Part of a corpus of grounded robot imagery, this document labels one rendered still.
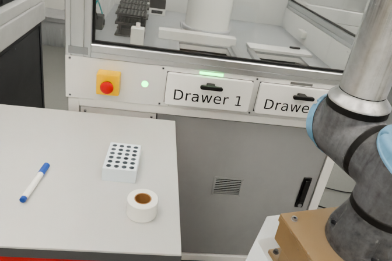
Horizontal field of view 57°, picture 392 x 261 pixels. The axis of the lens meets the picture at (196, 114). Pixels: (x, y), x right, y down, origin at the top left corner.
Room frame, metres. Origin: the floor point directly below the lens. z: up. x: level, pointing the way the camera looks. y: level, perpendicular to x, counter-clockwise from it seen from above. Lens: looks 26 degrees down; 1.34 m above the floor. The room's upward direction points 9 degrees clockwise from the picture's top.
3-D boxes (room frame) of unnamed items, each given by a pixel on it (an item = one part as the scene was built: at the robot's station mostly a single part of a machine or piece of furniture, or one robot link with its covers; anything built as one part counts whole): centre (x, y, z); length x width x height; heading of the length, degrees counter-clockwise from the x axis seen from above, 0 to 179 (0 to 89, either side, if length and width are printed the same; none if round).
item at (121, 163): (0.79, 0.17, 0.78); 0.12 x 0.08 x 0.04; 6
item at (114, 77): (1.07, 0.29, 0.88); 0.07 x 0.05 x 0.07; 98
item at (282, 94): (1.18, -0.34, 0.87); 0.29 x 0.02 x 0.11; 98
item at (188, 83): (1.14, -0.03, 0.87); 0.29 x 0.02 x 0.11; 98
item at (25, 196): (0.67, 0.35, 0.77); 0.14 x 0.02 x 0.02; 3
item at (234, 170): (1.62, -0.01, 0.40); 1.03 x 0.95 x 0.80; 98
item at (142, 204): (0.64, 0.09, 0.78); 0.07 x 0.07 x 0.04
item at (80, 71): (1.62, 0.00, 0.87); 1.02 x 0.95 x 0.14; 98
